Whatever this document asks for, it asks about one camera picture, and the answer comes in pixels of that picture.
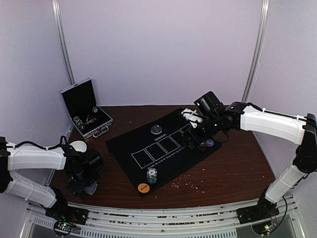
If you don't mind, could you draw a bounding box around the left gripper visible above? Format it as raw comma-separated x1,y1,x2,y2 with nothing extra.
66,168,99,198

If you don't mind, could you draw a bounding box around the small poker chip stack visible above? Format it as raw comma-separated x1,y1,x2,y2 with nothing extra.
198,141,206,152

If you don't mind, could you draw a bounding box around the blue playing card deck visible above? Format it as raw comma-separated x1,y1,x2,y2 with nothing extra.
84,181,98,195

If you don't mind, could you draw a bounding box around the purple small blind button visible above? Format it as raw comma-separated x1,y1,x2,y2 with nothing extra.
205,139,215,147

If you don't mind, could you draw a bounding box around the clear dealer button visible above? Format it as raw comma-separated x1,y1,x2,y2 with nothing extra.
151,125,162,135

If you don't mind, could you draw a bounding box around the multicolour poker chip stack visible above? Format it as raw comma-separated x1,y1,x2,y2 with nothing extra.
147,168,158,184

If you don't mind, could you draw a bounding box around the orange big blind button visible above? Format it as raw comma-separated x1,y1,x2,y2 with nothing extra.
137,183,150,194

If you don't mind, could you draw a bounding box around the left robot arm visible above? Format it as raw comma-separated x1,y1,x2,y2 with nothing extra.
0,136,104,220

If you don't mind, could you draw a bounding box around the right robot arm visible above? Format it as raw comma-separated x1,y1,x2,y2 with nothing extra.
180,91,317,219

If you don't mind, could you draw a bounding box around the orange white bowl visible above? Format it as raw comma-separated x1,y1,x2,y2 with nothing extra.
69,140,87,153

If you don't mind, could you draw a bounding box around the black poker mat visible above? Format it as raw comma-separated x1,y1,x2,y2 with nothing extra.
106,108,222,196

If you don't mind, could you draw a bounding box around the red dice row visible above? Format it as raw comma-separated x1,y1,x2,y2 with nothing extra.
84,119,97,125

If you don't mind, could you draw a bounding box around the aluminium poker chip case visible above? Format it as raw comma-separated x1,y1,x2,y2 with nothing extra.
60,78,113,139

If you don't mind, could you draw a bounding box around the green poker chip in case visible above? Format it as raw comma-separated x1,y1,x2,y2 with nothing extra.
92,107,99,114

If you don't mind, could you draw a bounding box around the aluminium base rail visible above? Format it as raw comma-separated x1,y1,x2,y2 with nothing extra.
23,194,302,238

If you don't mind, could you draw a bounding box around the aluminium frame post right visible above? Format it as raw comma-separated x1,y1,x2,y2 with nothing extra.
242,0,271,103

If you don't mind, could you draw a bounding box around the aluminium frame post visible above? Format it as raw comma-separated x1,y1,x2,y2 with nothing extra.
52,0,75,85
242,0,271,103

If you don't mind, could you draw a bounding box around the aluminium frame post left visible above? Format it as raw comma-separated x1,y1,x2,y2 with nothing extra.
52,0,75,85

